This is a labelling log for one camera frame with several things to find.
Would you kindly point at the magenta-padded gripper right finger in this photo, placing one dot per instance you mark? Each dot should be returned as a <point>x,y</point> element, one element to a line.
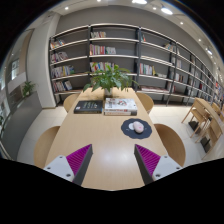
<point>165,166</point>

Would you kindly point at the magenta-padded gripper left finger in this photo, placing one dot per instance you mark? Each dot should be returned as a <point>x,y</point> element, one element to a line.
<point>60,166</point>

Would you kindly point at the pale pink computer mouse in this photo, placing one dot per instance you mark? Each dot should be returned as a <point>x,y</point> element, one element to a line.
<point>138,127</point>

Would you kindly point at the dark cartoon-eyed mouse pad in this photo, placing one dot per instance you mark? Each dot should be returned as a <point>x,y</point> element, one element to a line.
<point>126,131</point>

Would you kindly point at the round-backed wooden chair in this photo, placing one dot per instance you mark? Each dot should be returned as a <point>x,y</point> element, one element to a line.
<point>171,143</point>
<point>70,102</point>
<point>146,101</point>
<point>45,146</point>

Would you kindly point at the group of slatted wooden chairs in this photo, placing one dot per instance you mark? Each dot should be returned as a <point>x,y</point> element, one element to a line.
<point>200,116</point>

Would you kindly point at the black hardcover book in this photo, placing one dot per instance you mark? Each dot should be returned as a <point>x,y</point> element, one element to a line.
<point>88,106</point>

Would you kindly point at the thick book with orange lettering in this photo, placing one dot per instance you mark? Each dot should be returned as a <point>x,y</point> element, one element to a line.
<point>120,113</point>

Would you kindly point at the white illustrated-cover book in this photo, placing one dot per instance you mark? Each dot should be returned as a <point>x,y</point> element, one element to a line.
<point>120,104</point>

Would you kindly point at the small green floor plant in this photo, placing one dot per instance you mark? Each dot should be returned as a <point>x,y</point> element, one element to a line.
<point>28,88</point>

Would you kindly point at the green potted plant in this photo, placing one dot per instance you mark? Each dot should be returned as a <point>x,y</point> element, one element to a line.
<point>108,78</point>

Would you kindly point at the grey bookshelf unit with books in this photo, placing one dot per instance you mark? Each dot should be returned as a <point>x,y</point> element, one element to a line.
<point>156,56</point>

